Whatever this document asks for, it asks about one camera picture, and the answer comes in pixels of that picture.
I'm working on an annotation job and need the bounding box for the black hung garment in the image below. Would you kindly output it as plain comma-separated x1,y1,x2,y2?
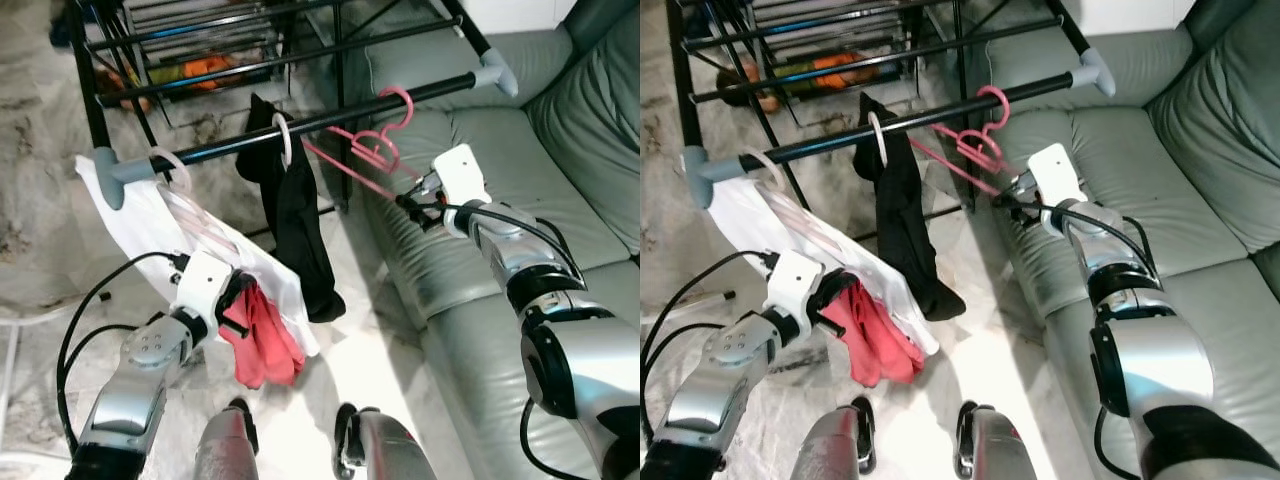
237,93,348,324
855,93,969,323

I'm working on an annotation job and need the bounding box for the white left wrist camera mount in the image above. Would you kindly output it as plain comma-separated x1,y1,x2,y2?
172,250,238,328
765,250,829,326

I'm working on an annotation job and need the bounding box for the robot right leg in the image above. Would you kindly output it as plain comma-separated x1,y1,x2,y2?
333,403,438,480
955,403,1049,480

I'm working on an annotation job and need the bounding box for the robot left leg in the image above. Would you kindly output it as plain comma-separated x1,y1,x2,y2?
193,398,261,480
805,398,879,480

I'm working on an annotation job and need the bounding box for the orange toy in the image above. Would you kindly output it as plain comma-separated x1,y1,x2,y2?
808,50,869,91
178,55,238,89

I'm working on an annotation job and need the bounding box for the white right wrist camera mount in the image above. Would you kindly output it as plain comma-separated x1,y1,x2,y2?
432,145,493,208
1028,143,1089,208

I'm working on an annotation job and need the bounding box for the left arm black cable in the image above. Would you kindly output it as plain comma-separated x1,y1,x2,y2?
55,250,193,456
640,250,783,456

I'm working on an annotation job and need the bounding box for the black drying rack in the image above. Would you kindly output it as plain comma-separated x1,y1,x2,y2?
668,0,1119,211
65,0,521,216

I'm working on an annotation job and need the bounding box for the white plastic hanger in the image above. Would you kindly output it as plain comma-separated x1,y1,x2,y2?
866,112,889,169
270,112,294,169

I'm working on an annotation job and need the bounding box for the pink plastic hanger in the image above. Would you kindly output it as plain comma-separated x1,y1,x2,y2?
910,85,1026,198
300,85,426,201

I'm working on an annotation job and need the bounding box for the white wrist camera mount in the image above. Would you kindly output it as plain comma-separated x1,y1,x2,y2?
765,250,829,326
172,250,238,328
432,145,493,208
1028,143,1089,208

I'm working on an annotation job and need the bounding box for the robot leg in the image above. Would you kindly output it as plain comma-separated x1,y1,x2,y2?
333,403,438,480
955,403,1049,480
805,398,879,480
193,398,261,480

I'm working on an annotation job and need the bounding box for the white cabinet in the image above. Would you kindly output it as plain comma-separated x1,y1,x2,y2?
460,0,583,36
1075,0,1201,36

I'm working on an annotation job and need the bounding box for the grey green leather sofa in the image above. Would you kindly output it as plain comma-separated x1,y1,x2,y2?
340,0,641,480
960,0,1280,480

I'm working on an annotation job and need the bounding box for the translucent plastic hanger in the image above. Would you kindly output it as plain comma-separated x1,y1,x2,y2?
148,145,246,266
745,148,851,266

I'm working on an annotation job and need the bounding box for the red and white garment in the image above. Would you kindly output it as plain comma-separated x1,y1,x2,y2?
820,283,926,389
220,285,307,391

